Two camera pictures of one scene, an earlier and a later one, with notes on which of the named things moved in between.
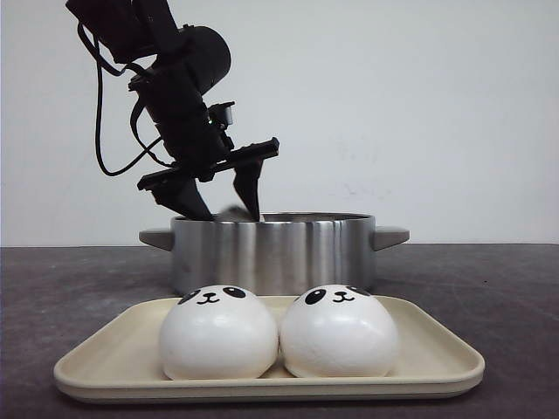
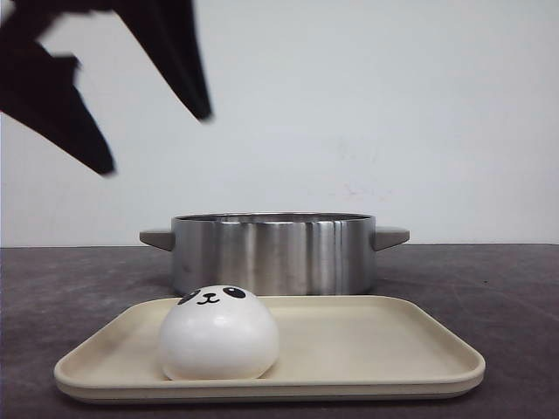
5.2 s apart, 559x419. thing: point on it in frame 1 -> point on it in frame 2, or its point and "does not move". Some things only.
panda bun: [217, 333] does not move
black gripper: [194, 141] -> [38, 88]
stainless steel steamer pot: [278, 254] does not move
